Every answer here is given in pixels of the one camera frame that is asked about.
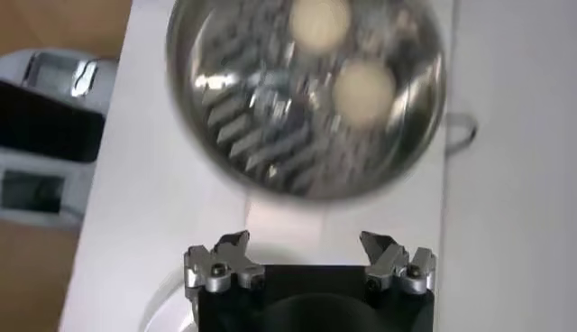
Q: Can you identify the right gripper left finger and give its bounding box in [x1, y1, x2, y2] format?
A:
[183, 229, 267, 301]

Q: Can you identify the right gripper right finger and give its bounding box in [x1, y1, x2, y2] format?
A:
[359, 230, 438, 297]

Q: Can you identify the white steamed baozi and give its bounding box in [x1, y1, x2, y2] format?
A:
[288, 0, 352, 55]
[332, 58, 398, 130]

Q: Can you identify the perforated steel steamer basket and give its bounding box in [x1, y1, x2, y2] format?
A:
[165, 0, 448, 202]

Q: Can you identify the round white plate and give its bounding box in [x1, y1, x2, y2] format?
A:
[139, 270, 199, 332]

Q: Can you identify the grey pot power cord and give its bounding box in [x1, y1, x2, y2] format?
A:
[444, 111, 479, 157]

